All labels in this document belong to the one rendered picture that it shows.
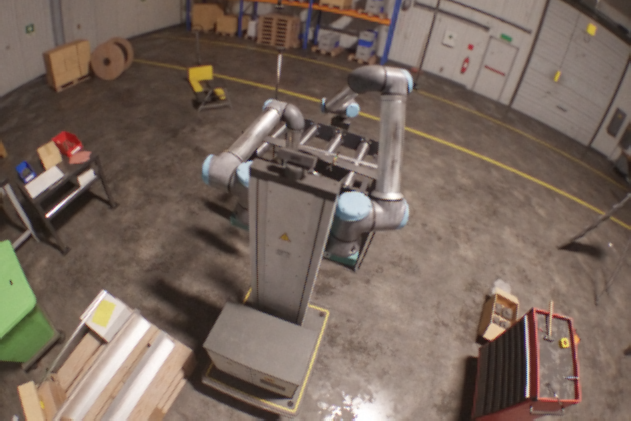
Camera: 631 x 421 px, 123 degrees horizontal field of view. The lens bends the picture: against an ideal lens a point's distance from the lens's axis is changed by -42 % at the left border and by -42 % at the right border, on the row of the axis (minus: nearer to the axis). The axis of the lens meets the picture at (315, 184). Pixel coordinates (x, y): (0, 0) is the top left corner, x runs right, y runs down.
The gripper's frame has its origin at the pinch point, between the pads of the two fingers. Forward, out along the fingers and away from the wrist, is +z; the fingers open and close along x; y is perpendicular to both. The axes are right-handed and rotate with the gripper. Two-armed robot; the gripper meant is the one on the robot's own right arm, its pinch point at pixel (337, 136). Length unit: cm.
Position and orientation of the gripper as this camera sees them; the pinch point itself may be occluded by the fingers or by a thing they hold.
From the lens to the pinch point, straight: 207.9
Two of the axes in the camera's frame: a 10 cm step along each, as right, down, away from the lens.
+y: 3.6, -5.6, 7.5
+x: -9.2, -3.3, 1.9
